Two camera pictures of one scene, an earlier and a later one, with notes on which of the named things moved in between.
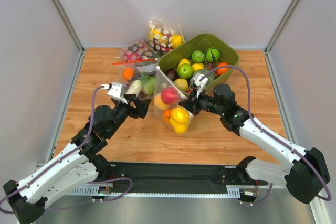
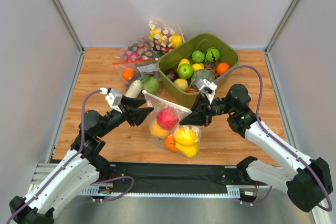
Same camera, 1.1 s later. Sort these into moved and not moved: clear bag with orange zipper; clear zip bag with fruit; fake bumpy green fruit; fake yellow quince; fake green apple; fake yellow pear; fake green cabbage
Moved: clear zip bag with fruit
Not moved: fake yellow quince; fake green apple; clear bag with orange zipper; fake yellow pear; fake green cabbage; fake bumpy green fruit
